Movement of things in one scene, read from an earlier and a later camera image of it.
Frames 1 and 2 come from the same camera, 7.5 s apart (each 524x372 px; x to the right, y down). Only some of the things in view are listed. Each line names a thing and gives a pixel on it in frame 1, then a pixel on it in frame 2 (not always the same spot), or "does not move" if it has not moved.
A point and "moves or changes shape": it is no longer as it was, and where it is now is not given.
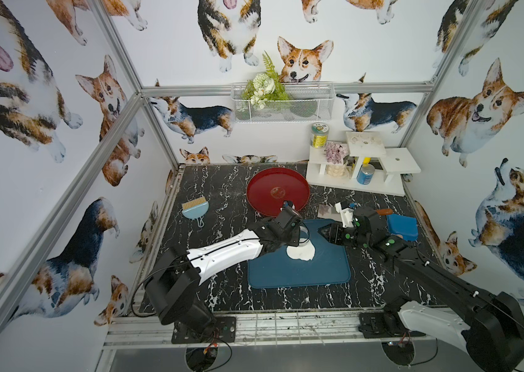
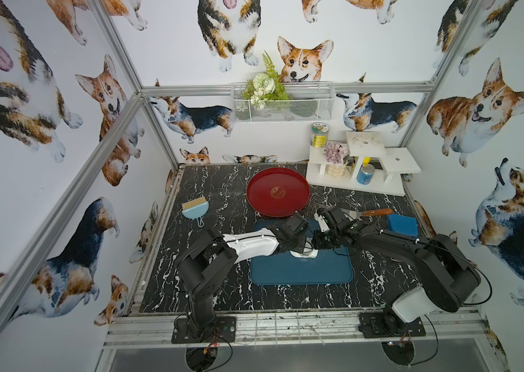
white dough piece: (305, 250) does not move
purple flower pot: (335, 155) does not move
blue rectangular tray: (276, 268) does not move
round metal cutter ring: (304, 227) moves or changes shape
